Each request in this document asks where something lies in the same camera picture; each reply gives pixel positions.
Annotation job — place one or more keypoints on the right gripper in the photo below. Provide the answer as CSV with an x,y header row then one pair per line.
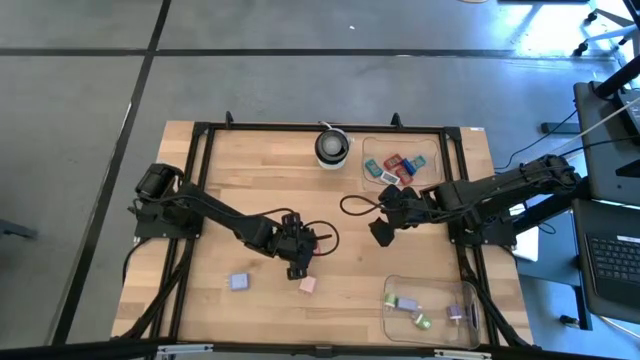
x,y
412,207

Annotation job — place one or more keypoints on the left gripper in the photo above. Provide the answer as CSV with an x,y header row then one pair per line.
x,y
290,247

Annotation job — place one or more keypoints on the white small case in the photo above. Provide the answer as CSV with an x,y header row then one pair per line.
x,y
389,177

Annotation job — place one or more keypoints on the red small case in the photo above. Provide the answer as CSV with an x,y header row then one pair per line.
x,y
404,175
393,161

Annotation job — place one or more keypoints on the teal small case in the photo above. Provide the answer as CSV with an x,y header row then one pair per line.
x,y
418,161
373,168

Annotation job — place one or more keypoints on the blue small case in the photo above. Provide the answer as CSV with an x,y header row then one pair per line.
x,y
409,166

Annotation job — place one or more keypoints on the blue multiport wall charger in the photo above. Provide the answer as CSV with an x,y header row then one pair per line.
x,y
239,281

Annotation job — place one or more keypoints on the green and white wall charger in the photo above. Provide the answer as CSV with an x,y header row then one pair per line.
x,y
390,300
423,321

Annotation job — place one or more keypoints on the lavender wall charger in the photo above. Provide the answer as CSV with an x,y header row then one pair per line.
x,y
407,303

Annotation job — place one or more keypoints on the purple wall charger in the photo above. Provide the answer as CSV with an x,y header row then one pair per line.
x,y
455,312

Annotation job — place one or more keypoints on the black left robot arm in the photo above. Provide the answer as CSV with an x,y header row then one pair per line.
x,y
215,212

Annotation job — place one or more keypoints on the clear plastic bin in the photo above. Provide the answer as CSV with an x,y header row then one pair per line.
x,y
440,335
370,145

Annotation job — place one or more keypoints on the white cylinder container black rim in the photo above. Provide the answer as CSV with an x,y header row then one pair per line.
x,y
318,147

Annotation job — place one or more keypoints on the white paper sheet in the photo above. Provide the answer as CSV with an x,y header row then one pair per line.
x,y
526,245

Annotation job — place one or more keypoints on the black laptop with keyboard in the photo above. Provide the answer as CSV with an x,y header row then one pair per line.
x,y
615,260

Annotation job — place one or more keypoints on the white wall charger foreground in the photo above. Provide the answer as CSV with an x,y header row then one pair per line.
x,y
307,284

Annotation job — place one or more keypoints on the black aluminium table frame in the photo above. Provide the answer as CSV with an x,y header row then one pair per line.
x,y
325,127

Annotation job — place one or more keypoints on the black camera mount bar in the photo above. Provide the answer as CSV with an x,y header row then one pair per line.
x,y
75,352

